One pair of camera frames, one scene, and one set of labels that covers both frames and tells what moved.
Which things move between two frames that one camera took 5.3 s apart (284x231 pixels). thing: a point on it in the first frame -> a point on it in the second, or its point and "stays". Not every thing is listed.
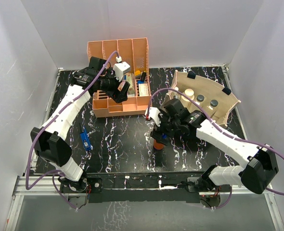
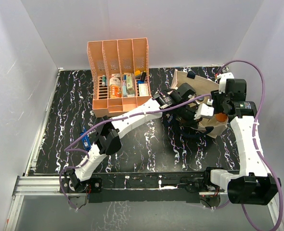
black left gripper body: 109,83 -> 187,114
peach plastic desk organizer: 133,66 stays
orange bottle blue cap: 158,146 -> 221,117
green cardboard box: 130,78 stays
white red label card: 143,89 stays
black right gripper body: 168,126 -> 218,100
